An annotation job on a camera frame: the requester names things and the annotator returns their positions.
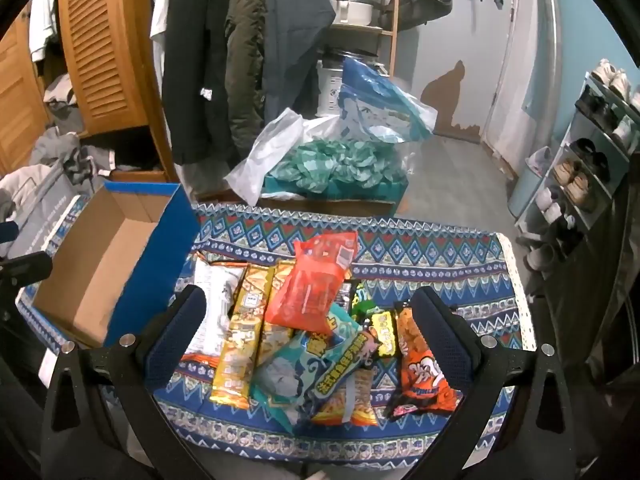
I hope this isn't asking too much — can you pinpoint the olive hanging coat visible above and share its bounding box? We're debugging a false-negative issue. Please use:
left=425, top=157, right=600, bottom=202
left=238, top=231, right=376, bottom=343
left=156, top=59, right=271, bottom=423
left=226, top=0, right=266, bottom=158

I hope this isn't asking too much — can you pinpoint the blue white plastic bag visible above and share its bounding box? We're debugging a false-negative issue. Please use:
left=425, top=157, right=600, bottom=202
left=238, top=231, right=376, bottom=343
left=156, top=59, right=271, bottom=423
left=337, top=58, right=438, bottom=144

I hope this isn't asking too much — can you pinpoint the shoe rack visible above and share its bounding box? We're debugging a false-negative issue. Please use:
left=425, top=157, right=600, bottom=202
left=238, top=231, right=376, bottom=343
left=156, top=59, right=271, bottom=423
left=515, top=58, right=639, bottom=276

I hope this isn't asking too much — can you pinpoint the black hanging jacket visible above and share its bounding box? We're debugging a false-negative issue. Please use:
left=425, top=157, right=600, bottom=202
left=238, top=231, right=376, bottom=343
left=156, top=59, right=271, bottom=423
left=162, top=0, right=234, bottom=165

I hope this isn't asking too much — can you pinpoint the teal snack bag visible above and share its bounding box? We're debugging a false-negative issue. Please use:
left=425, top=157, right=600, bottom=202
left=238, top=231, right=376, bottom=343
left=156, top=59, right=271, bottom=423
left=250, top=304, right=380, bottom=434

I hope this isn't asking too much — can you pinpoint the blue cardboard box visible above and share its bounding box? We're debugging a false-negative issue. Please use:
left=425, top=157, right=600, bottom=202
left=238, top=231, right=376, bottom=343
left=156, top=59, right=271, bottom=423
left=34, top=182, right=200, bottom=348

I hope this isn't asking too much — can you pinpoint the grey blue hanging coat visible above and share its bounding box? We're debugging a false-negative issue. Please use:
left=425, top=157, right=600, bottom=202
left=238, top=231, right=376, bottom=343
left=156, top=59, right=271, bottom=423
left=262, top=0, right=335, bottom=122

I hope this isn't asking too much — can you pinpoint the teal box with green filling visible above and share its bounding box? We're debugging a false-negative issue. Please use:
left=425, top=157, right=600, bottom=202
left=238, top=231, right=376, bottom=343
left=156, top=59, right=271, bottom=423
left=262, top=139, right=408, bottom=205

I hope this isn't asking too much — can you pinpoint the white bucket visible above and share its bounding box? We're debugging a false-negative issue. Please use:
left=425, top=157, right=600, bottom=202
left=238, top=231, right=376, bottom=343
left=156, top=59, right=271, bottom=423
left=314, top=49, right=386, bottom=118

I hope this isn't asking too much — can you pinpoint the yellow long snack pack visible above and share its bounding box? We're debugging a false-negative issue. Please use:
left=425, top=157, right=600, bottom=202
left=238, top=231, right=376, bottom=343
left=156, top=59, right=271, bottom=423
left=209, top=264, right=274, bottom=410

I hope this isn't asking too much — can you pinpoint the red plastic snack bag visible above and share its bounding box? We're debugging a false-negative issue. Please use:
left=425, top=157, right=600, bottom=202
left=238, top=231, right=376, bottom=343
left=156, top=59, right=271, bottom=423
left=277, top=231, right=358, bottom=335

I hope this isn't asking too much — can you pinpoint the wooden louvered wardrobe door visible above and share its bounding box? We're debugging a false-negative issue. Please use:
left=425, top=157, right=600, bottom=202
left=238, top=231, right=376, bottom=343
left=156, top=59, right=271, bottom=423
left=58, top=0, right=178, bottom=182

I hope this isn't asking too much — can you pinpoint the white snack bag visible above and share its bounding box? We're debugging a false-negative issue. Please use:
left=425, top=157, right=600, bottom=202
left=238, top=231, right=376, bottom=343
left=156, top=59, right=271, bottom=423
left=182, top=255, right=247, bottom=367

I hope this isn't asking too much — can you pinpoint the green yellow snack bag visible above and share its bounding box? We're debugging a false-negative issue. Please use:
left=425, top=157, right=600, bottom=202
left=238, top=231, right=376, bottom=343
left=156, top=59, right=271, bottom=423
left=349, top=282, right=397, bottom=358

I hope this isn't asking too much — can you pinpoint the grey storage bag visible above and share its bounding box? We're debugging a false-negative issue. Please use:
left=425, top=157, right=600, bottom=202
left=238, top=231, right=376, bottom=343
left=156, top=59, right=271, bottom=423
left=1, top=162, right=102, bottom=258

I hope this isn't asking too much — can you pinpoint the orange chips bag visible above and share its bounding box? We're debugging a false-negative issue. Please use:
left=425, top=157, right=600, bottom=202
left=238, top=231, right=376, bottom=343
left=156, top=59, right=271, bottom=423
left=386, top=301, right=458, bottom=420

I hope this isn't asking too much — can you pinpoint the wooden shelf unit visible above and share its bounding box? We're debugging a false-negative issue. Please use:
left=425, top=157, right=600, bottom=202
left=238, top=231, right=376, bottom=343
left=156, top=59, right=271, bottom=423
left=314, top=0, right=404, bottom=79

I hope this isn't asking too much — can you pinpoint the orange striped snack bag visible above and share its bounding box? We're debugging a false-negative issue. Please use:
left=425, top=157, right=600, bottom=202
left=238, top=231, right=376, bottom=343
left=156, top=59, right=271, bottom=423
left=311, top=368, right=378, bottom=427

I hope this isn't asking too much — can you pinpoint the blue patterned tablecloth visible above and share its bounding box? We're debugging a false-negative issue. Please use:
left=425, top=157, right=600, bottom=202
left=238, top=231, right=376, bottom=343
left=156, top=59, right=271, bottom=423
left=14, top=194, right=537, bottom=470

